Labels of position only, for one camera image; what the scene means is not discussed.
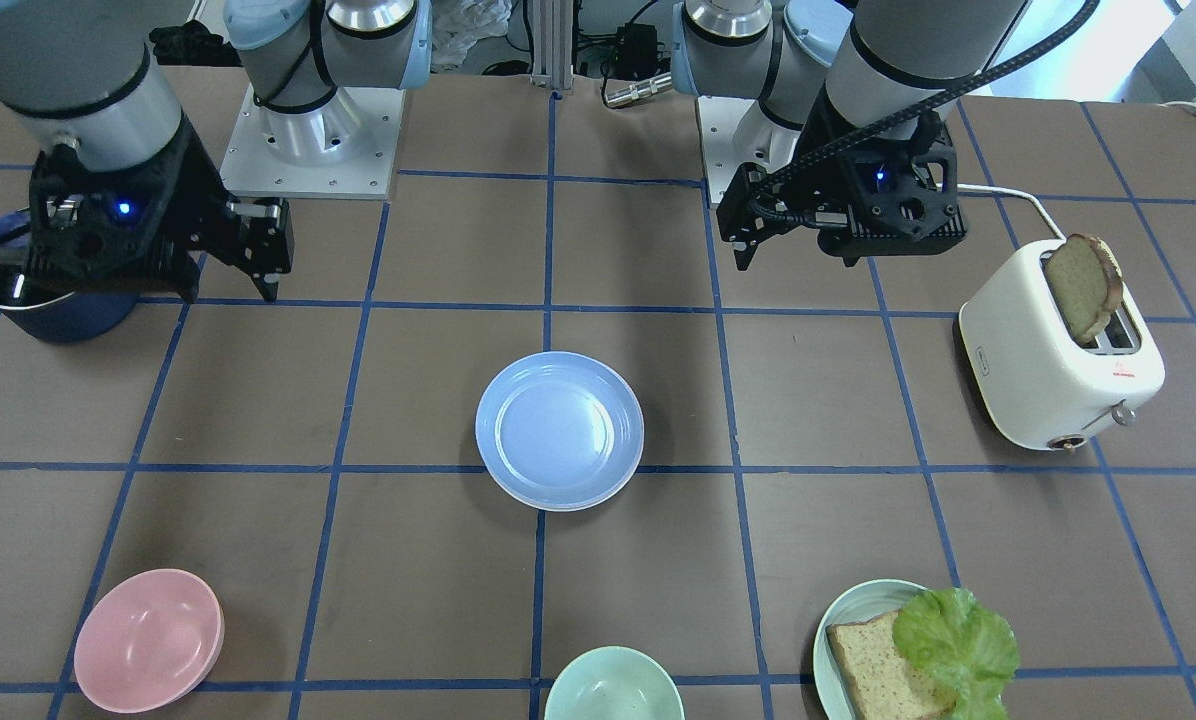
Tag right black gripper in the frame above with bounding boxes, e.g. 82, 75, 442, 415
0, 117, 295, 304

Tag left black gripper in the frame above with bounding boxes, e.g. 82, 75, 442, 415
714, 110, 968, 271

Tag blue plate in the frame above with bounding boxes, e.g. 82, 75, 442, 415
472, 350, 645, 478

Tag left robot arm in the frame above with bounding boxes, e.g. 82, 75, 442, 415
671, 1, 1026, 271

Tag black power adapter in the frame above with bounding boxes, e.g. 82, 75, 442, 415
614, 22, 659, 68

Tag dark blue pot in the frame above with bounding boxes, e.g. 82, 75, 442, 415
0, 208, 141, 344

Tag white crumpled cloth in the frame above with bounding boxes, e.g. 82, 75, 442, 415
431, 1, 515, 72

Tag white toaster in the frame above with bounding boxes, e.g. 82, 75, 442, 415
956, 238, 1166, 451

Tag bread slice in toaster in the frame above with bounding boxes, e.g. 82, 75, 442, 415
1042, 233, 1125, 346

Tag pink bowl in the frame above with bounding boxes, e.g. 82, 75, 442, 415
73, 568, 226, 714

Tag green lettuce leaf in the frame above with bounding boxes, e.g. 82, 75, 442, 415
892, 587, 1020, 719

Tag green plate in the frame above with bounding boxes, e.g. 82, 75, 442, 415
810, 579, 927, 719

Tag green bowl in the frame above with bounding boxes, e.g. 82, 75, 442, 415
543, 646, 685, 719

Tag bread slice on plate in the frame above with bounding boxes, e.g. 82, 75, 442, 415
826, 609, 956, 719

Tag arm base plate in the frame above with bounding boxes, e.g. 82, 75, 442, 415
697, 96, 803, 209
220, 89, 409, 201

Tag black cables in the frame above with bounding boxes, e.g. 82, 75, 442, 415
482, 0, 689, 83

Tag aluminium frame post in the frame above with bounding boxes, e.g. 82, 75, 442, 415
521, 1, 578, 99

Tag white toaster cable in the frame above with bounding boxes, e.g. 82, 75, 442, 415
956, 100, 1196, 242

